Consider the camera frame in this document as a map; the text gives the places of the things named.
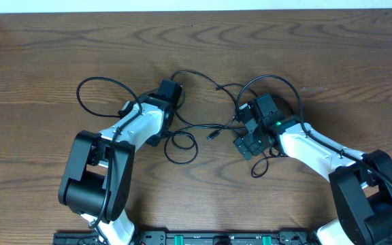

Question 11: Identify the short black usb cable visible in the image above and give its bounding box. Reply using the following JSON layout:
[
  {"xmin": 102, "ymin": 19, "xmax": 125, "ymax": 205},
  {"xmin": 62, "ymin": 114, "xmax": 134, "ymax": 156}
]
[{"xmin": 174, "ymin": 83, "xmax": 258, "ymax": 142}]

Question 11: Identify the long black usb cable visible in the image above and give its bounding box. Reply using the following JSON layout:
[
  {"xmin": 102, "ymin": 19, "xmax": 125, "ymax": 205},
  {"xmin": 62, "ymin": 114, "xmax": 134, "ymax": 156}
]
[{"xmin": 163, "ymin": 69, "xmax": 272, "ymax": 179}]

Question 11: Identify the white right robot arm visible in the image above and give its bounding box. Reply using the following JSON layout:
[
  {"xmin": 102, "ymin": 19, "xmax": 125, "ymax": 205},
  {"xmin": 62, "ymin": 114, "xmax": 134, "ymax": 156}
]
[{"xmin": 236, "ymin": 112, "xmax": 392, "ymax": 244}]

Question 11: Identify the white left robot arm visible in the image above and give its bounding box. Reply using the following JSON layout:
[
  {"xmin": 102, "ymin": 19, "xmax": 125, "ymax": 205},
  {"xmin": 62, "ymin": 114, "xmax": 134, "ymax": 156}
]
[{"xmin": 58, "ymin": 94, "xmax": 179, "ymax": 244}]

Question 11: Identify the black right camera cable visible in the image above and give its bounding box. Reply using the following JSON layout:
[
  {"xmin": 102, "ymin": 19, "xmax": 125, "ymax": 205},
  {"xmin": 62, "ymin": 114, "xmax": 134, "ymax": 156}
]
[{"xmin": 235, "ymin": 74, "xmax": 392, "ymax": 218}]

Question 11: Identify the black camera cable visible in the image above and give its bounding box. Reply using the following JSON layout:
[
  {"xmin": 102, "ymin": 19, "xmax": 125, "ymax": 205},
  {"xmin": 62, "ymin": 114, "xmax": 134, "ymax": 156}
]
[
  {"xmin": 76, "ymin": 76, "xmax": 144, "ymax": 229},
  {"xmin": 235, "ymin": 74, "xmax": 392, "ymax": 218}
]

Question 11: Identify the black left camera cable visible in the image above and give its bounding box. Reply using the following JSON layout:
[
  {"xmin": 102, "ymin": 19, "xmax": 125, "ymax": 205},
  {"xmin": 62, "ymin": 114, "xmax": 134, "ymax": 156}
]
[{"xmin": 76, "ymin": 76, "xmax": 144, "ymax": 229}]

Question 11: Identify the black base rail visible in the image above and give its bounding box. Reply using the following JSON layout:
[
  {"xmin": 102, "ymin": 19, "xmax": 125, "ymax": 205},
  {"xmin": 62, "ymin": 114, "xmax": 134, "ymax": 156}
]
[{"xmin": 52, "ymin": 231, "xmax": 320, "ymax": 245}]

